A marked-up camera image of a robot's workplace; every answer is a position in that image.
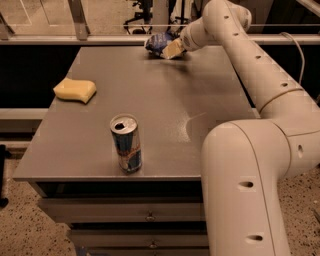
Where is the middle cabinet drawer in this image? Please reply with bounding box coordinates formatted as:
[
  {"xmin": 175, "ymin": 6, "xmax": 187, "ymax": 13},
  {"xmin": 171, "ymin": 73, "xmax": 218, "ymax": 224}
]
[{"xmin": 68, "ymin": 229, "xmax": 209, "ymax": 249}]

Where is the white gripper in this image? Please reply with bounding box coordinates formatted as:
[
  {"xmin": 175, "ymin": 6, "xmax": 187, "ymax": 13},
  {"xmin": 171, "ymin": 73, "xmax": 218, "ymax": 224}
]
[{"xmin": 162, "ymin": 18, "xmax": 208, "ymax": 59}]

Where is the top cabinet drawer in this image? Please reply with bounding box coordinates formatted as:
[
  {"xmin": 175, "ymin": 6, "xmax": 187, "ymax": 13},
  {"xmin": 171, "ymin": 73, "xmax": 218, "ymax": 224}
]
[{"xmin": 38, "ymin": 197, "xmax": 205, "ymax": 224}]

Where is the yellow sponge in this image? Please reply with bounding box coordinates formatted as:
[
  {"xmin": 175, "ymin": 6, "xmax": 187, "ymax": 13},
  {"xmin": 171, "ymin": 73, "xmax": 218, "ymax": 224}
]
[{"xmin": 53, "ymin": 78, "xmax": 96, "ymax": 104}]

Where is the black object at left edge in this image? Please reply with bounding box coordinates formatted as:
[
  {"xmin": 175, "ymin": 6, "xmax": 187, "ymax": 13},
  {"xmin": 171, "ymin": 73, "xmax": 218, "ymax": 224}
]
[{"xmin": 0, "ymin": 144, "xmax": 11, "ymax": 209}]

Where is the black office chair base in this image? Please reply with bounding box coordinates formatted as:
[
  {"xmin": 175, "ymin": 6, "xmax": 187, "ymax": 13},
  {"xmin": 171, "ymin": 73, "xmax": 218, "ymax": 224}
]
[{"xmin": 123, "ymin": 0, "xmax": 153, "ymax": 35}]

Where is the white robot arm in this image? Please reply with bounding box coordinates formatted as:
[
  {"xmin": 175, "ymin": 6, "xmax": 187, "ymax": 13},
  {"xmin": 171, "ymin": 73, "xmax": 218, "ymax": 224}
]
[{"xmin": 164, "ymin": 0, "xmax": 320, "ymax": 256}]

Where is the metal window railing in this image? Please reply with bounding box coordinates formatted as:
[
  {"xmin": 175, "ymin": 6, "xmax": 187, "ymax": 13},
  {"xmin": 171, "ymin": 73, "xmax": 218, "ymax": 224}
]
[{"xmin": 0, "ymin": 0, "xmax": 320, "ymax": 45}]

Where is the redbull can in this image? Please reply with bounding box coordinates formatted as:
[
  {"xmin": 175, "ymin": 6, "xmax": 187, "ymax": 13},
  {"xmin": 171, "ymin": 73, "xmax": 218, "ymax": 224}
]
[{"xmin": 110, "ymin": 114, "xmax": 142, "ymax": 174}]

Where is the blue chip bag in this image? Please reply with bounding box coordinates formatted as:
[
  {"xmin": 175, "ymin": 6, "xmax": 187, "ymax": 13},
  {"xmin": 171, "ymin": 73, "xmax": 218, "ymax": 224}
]
[{"xmin": 144, "ymin": 32, "xmax": 179, "ymax": 59}]

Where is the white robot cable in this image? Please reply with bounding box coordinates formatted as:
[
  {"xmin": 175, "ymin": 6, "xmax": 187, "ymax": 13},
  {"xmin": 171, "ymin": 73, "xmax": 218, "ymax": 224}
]
[{"xmin": 279, "ymin": 31, "xmax": 306, "ymax": 86}]

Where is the cabinet drawer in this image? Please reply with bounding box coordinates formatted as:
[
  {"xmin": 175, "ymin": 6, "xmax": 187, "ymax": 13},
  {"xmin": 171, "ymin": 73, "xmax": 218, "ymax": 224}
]
[
  {"xmin": 38, "ymin": 197, "xmax": 205, "ymax": 224},
  {"xmin": 68, "ymin": 229, "xmax": 209, "ymax": 249}
]

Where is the grey drawer cabinet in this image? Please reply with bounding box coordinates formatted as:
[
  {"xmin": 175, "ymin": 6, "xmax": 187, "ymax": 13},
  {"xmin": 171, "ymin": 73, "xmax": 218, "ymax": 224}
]
[{"xmin": 14, "ymin": 46, "xmax": 253, "ymax": 256}]

